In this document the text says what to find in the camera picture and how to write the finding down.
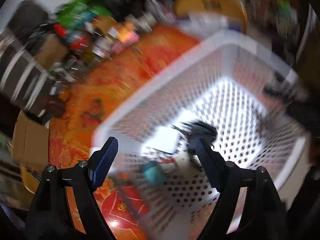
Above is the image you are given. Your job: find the red printed tablecloth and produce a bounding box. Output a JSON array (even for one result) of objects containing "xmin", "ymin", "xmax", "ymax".
[{"xmin": 47, "ymin": 24, "xmax": 208, "ymax": 240}]

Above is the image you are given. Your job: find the black charger with cable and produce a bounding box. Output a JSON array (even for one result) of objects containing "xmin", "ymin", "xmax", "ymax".
[{"xmin": 172, "ymin": 120, "xmax": 218, "ymax": 155}]

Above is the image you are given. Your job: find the brown cardboard box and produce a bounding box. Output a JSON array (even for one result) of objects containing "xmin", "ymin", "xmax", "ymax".
[{"xmin": 11, "ymin": 110, "xmax": 50, "ymax": 170}]

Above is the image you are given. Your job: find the white perforated plastic basket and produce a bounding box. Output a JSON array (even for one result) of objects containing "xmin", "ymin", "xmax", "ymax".
[{"xmin": 90, "ymin": 31, "xmax": 312, "ymax": 235}]

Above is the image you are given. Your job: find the white charger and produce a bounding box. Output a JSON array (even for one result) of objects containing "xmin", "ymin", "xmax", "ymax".
[{"xmin": 147, "ymin": 127, "xmax": 181, "ymax": 155}]

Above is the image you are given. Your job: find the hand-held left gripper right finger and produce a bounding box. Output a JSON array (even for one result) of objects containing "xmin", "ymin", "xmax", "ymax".
[{"xmin": 195, "ymin": 138, "xmax": 288, "ymax": 240}]

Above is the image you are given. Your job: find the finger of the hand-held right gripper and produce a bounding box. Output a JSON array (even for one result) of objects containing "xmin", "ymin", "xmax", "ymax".
[{"xmin": 262, "ymin": 79, "xmax": 309, "ymax": 103}]

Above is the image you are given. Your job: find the green shopping bag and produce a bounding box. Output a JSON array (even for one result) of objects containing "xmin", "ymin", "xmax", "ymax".
[{"xmin": 56, "ymin": 0, "xmax": 113, "ymax": 25}]

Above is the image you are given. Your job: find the teal charger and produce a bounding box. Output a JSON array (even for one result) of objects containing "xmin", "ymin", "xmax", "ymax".
[{"xmin": 141, "ymin": 162, "xmax": 167, "ymax": 185}]

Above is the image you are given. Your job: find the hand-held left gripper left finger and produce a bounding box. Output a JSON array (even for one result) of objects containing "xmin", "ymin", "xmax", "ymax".
[{"xmin": 25, "ymin": 137, "xmax": 119, "ymax": 240}]

